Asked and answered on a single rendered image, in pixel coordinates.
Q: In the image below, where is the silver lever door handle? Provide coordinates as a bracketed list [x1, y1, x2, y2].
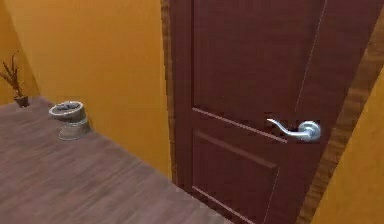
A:
[266, 117, 322, 144]

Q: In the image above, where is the dry brown potted plant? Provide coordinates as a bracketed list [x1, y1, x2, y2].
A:
[0, 51, 31, 108]

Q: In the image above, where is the dark red room door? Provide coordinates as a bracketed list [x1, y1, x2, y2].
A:
[168, 0, 384, 224]

